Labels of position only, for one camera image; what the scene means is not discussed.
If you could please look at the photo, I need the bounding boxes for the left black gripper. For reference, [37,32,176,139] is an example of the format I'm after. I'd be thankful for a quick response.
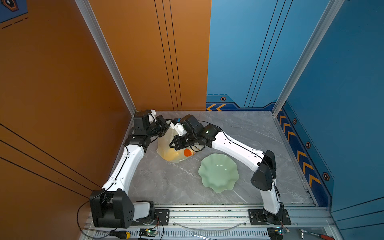
[145,116,173,140]

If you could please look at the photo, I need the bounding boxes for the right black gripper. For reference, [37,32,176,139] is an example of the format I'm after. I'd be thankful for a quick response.
[168,132,198,151]

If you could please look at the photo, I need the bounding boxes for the translucent plastic bag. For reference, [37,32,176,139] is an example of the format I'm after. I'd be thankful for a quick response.
[157,121,196,163]

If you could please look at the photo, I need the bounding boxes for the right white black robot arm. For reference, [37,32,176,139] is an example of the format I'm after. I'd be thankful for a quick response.
[167,115,285,225]

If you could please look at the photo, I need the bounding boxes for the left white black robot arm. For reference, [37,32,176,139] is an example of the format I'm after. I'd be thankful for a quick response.
[89,110,169,228]

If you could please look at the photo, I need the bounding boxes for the light green fruit plate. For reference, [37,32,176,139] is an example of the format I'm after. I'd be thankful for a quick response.
[198,154,239,193]

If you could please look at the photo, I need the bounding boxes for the silver wrench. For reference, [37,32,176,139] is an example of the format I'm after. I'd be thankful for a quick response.
[191,232,215,240]

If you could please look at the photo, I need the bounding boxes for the left green circuit board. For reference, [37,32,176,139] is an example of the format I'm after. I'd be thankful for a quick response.
[138,228,159,240]

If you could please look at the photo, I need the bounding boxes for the green circuit board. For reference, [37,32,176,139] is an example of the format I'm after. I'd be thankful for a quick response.
[275,229,287,236]
[138,228,159,240]

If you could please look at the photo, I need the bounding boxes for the yellow black screwdriver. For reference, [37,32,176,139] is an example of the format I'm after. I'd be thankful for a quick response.
[84,228,131,240]

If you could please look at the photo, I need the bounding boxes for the right green circuit board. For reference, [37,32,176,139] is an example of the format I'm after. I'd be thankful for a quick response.
[275,229,287,236]

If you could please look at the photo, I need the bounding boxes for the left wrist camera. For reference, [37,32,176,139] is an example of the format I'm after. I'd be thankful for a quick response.
[149,110,157,123]

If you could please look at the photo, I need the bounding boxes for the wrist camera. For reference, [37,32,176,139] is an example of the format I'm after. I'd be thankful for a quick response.
[170,120,187,137]
[149,110,157,123]

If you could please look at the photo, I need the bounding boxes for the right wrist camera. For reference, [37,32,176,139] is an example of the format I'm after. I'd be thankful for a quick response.
[170,120,187,137]

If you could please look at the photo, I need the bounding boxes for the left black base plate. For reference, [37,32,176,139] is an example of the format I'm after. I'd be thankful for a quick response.
[132,209,170,226]

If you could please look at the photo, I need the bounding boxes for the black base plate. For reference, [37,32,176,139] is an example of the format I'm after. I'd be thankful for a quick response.
[248,209,292,226]
[132,209,170,226]

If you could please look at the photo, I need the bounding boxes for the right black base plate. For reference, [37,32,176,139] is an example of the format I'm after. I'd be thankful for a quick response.
[248,209,292,226]

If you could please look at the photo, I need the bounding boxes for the aluminium front rail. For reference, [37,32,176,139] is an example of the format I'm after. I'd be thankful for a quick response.
[86,202,338,240]

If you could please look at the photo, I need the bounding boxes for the red handled tool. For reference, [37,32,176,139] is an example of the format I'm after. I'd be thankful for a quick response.
[299,229,335,240]

